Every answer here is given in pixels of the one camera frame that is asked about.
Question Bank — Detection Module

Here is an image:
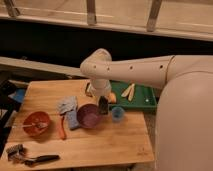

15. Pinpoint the yellow wedge piece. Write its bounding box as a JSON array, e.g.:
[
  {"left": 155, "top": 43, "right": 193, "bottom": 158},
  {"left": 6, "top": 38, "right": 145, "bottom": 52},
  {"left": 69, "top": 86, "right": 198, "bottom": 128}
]
[
  {"left": 121, "top": 83, "right": 135, "bottom": 97},
  {"left": 128, "top": 86, "right": 135, "bottom": 101}
]

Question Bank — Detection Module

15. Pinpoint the wooden board table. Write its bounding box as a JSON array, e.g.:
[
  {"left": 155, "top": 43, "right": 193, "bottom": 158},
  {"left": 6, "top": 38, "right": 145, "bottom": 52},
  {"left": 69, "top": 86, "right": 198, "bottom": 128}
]
[{"left": 6, "top": 80, "right": 154, "bottom": 170}]

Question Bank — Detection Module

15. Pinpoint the blue sponge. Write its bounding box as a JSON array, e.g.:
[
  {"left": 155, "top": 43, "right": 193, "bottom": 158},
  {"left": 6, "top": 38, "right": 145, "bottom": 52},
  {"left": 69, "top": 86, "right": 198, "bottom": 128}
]
[{"left": 66, "top": 110, "right": 79, "bottom": 130}]

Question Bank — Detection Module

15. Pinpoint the purple bowl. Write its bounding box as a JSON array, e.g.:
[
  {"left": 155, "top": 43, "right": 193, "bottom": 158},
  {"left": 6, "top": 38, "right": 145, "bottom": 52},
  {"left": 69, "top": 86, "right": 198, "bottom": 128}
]
[{"left": 77, "top": 104, "right": 102, "bottom": 129}]

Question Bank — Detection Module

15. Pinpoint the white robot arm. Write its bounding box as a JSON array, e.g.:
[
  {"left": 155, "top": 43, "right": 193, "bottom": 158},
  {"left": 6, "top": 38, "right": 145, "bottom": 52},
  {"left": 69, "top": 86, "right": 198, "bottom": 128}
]
[{"left": 80, "top": 49, "right": 213, "bottom": 171}]

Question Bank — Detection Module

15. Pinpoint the black handled brush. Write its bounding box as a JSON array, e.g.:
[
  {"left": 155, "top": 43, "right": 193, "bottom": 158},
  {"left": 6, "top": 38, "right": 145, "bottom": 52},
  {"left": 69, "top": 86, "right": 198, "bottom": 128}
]
[{"left": 6, "top": 144, "right": 60, "bottom": 167}]

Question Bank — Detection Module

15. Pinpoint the orange fruit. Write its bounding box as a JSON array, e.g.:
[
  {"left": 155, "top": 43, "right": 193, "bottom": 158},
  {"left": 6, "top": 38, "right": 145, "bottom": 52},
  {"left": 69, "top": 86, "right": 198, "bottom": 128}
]
[{"left": 108, "top": 92, "right": 117, "bottom": 103}]

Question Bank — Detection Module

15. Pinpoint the orange bowl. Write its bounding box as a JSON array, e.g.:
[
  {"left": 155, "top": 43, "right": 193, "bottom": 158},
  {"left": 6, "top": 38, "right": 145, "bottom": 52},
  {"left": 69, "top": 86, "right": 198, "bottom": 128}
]
[{"left": 23, "top": 111, "right": 51, "bottom": 137}]

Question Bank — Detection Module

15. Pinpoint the green plastic tray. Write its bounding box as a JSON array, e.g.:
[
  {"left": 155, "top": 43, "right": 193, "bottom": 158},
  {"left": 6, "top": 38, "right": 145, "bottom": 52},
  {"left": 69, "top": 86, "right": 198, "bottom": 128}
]
[{"left": 109, "top": 81, "right": 157, "bottom": 113}]

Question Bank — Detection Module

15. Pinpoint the grey blue cloth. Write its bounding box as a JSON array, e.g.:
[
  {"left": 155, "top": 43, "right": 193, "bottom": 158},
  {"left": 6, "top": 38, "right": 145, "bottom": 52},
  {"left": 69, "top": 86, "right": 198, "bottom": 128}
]
[{"left": 57, "top": 96, "right": 78, "bottom": 115}]

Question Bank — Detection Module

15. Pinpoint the blue object at left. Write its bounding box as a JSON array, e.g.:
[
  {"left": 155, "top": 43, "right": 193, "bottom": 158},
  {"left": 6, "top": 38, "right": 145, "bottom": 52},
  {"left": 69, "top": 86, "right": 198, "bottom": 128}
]
[{"left": 10, "top": 88, "right": 26, "bottom": 103}]

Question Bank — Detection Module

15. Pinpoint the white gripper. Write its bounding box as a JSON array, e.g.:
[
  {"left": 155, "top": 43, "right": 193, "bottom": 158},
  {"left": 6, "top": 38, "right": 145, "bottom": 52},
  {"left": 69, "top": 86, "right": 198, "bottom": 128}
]
[{"left": 90, "top": 79, "right": 111, "bottom": 103}]

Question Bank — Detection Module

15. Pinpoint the spoon in orange bowl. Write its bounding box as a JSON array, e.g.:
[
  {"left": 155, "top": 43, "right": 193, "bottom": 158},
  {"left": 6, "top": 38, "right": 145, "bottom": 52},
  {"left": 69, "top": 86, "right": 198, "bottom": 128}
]
[{"left": 11, "top": 122, "right": 48, "bottom": 129}]

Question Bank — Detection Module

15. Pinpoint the small blue cup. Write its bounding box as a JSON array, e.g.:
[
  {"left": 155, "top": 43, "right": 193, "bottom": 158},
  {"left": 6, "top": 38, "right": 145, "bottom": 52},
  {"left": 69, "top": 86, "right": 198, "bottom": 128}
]
[{"left": 111, "top": 106, "right": 125, "bottom": 122}]

